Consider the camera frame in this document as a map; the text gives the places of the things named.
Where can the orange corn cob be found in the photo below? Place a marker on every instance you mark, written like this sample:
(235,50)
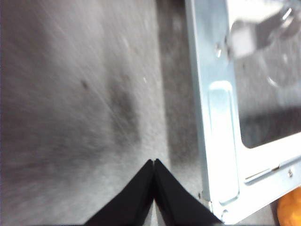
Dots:
(290,209)

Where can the oven door with glass window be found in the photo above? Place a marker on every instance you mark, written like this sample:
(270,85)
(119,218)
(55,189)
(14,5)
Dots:
(218,117)

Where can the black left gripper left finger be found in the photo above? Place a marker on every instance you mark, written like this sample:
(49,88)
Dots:
(131,202)

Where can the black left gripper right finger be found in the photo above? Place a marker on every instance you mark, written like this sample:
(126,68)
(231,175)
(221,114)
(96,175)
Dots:
(178,202)

